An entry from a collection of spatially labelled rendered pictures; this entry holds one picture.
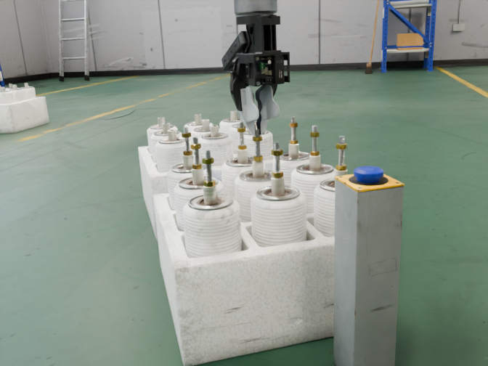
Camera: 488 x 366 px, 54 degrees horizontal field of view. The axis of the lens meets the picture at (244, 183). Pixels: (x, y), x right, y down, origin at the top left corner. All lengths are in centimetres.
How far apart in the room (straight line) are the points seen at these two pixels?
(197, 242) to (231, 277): 8
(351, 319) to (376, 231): 14
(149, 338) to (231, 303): 20
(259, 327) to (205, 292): 12
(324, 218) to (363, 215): 20
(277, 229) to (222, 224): 10
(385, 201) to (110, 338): 55
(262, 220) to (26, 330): 51
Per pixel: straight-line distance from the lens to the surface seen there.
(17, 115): 339
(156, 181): 127
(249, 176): 94
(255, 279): 79
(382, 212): 68
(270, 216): 80
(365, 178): 67
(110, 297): 108
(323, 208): 85
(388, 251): 70
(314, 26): 724
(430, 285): 110
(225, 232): 78
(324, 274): 83
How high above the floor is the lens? 51
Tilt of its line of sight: 17 degrees down
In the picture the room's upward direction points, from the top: 3 degrees counter-clockwise
